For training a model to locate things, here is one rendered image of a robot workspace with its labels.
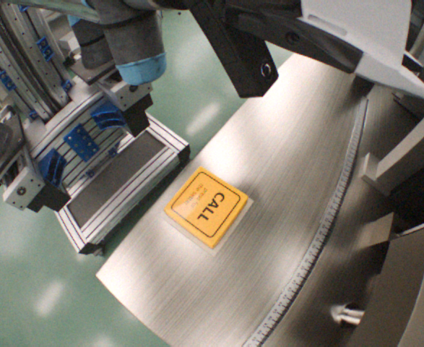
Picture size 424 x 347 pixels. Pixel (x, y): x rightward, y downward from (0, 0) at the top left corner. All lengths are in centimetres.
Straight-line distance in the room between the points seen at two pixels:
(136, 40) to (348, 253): 38
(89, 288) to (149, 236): 116
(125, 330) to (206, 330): 108
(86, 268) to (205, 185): 123
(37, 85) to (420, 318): 98
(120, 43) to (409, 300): 38
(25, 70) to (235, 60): 76
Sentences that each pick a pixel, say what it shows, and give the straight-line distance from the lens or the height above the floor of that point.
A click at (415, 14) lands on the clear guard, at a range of 121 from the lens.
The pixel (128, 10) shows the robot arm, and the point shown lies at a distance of 26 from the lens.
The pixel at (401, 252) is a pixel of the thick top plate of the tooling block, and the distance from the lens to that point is 22.
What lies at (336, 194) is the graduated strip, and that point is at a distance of 30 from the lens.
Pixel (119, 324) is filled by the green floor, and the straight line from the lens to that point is 132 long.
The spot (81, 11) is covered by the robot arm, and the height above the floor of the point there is 107.
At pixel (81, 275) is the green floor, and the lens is 142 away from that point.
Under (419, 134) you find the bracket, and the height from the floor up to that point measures 101.
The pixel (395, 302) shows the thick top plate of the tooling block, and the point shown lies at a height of 101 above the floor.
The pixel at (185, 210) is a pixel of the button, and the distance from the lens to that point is 22.
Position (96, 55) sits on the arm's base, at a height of 86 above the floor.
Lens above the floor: 114
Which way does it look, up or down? 63 degrees down
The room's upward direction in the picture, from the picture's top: 3 degrees counter-clockwise
